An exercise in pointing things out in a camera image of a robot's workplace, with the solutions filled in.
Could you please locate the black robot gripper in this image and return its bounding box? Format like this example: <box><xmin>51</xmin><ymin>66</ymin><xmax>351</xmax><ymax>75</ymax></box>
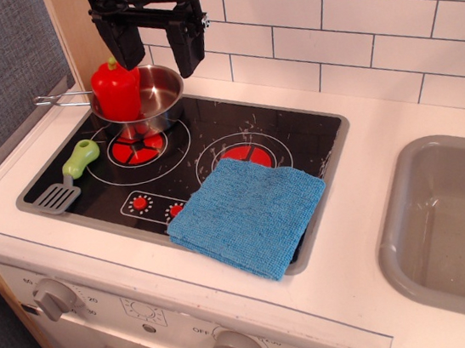
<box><xmin>88</xmin><ymin>0</ymin><xmax>207</xmax><ymax>78</ymax></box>

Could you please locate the red toy bell pepper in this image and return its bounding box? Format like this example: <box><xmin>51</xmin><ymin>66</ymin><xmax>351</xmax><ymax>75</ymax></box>
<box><xmin>91</xmin><ymin>57</ymin><xmax>141</xmax><ymax>123</ymax></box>

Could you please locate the blue folded cloth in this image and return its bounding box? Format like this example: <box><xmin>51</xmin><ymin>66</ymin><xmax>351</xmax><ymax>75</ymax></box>
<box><xmin>167</xmin><ymin>158</ymin><xmax>326</xmax><ymax>281</ymax></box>

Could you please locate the stainless steel saucepan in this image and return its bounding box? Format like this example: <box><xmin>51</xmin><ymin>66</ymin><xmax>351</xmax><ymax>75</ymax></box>
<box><xmin>30</xmin><ymin>59</ymin><xmax>190</xmax><ymax>151</ymax></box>

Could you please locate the black toy stovetop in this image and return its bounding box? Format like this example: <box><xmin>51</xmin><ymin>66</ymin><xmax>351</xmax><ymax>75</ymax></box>
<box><xmin>3</xmin><ymin>69</ymin><xmax>369</xmax><ymax>311</ymax></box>

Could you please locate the grey left oven knob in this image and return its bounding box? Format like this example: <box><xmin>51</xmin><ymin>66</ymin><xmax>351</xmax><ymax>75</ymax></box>
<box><xmin>33</xmin><ymin>278</ymin><xmax>77</xmax><ymax>322</ymax></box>

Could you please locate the grey toy sink basin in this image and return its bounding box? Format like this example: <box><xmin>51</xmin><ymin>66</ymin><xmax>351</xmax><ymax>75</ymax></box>
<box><xmin>378</xmin><ymin>135</ymin><xmax>465</xmax><ymax>314</ymax></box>

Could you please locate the wooden side post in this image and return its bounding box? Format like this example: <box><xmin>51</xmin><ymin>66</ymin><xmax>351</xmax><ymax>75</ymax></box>
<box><xmin>43</xmin><ymin>0</ymin><xmax>112</xmax><ymax>91</ymax></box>

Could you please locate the green handled grey spatula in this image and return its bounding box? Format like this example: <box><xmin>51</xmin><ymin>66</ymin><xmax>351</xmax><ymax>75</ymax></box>
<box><xmin>32</xmin><ymin>139</ymin><xmax>100</xmax><ymax>215</ymax></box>

